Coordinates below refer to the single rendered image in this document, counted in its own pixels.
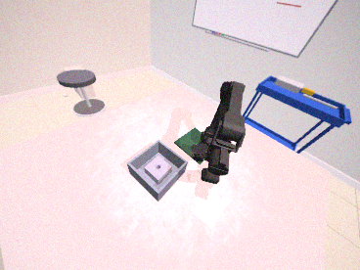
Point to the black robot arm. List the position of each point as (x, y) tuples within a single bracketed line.
[(227, 125)]

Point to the pale pink square plate with hole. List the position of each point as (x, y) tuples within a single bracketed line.
[(158, 169)]

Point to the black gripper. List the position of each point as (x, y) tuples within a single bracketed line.
[(206, 175)]

